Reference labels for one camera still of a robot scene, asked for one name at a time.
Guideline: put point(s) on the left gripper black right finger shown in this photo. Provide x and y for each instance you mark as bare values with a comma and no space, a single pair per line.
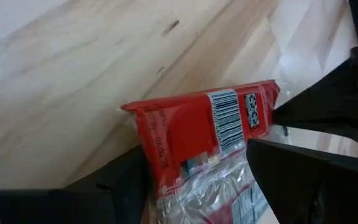
315,193

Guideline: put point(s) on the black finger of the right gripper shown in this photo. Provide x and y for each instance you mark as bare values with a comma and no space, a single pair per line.
337,105

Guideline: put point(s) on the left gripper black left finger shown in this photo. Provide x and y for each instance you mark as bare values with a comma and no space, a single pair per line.
73,208

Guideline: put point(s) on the red popcorn bag clear overwrap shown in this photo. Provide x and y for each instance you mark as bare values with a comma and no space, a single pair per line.
185,130

